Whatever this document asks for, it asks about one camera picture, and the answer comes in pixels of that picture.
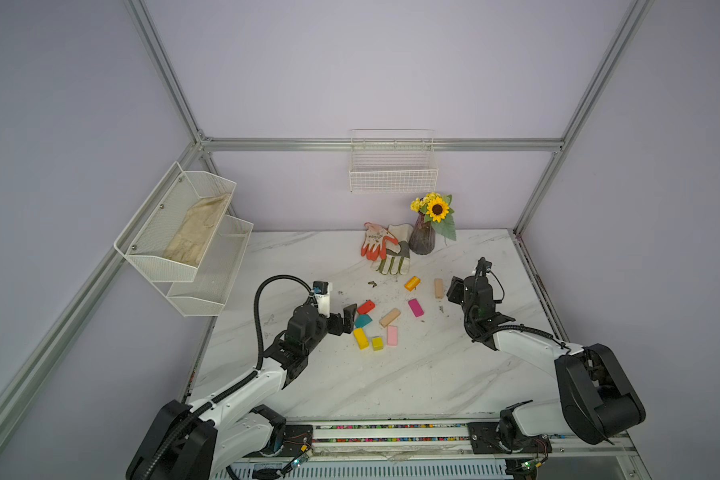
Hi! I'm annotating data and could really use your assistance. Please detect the natural wood block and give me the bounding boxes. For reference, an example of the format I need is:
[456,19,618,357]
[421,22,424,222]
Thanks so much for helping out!
[379,308,401,328]
[434,278,445,299]

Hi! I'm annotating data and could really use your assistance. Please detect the magenta block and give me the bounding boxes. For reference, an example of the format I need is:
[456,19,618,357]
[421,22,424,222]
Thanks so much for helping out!
[408,299,424,318]

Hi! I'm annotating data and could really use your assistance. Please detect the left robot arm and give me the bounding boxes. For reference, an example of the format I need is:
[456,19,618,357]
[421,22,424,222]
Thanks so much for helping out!
[125,304,357,479]

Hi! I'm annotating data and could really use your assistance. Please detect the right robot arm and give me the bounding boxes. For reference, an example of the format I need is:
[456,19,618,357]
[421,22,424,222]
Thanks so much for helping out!
[446,273,647,453]

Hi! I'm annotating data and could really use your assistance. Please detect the teal block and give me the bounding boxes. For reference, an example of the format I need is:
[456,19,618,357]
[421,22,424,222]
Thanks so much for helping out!
[355,314,373,329]

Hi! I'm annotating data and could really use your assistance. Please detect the red block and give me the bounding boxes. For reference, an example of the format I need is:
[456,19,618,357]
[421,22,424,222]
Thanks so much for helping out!
[357,300,376,315]

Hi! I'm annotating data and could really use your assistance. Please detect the yellow long block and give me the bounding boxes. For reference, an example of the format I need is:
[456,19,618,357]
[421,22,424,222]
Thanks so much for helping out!
[353,328,370,350]

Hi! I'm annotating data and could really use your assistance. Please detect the orange supermarket block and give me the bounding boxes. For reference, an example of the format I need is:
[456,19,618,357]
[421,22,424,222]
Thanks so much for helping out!
[404,276,421,292]

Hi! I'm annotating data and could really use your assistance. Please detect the pink block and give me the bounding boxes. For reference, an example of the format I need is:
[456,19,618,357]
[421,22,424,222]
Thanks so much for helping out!
[386,325,399,346]

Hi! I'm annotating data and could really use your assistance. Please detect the yellow small cube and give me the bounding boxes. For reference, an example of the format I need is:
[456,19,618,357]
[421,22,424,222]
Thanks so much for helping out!
[371,337,384,351]

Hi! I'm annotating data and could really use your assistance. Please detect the dark ribbed glass vase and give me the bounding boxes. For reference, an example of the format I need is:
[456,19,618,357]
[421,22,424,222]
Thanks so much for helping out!
[409,213,436,256]

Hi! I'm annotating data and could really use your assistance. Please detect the green white work glove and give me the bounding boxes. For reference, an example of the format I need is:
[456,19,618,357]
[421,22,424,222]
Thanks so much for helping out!
[371,224,413,276]

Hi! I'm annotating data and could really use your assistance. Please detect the orange white work glove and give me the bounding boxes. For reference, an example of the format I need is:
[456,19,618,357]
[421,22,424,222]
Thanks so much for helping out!
[360,222,401,261]

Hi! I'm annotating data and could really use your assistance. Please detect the yellow sunflower bouquet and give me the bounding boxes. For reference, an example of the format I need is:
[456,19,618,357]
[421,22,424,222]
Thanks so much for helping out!
[410,192,457,241]

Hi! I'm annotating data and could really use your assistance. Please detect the beige cloth in shelf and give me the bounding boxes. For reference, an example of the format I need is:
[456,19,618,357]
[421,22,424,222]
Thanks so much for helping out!
[163,193,231,267]

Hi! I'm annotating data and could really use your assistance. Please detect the white two-tier mesh shelf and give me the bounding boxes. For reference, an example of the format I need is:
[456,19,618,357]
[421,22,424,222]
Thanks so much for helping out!
[113,163,253,317]

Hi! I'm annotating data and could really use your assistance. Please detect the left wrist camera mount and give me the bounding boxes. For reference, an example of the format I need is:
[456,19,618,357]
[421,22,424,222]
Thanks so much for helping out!
[313,280,331,318]

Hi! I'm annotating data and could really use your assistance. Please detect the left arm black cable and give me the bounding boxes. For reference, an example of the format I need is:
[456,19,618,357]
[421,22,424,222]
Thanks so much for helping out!
[143,274,314,480]

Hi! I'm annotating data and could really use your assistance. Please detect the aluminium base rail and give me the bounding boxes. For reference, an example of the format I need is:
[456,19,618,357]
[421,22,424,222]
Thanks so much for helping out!
[213,419,650,479]

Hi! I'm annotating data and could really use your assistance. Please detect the white wire wall basket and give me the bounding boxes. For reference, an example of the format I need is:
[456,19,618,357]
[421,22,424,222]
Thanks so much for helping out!
[349,129,439,194]

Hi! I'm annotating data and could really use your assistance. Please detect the aluminium cage frame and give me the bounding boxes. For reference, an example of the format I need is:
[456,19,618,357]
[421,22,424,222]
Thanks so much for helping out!
[0,1,653,454]

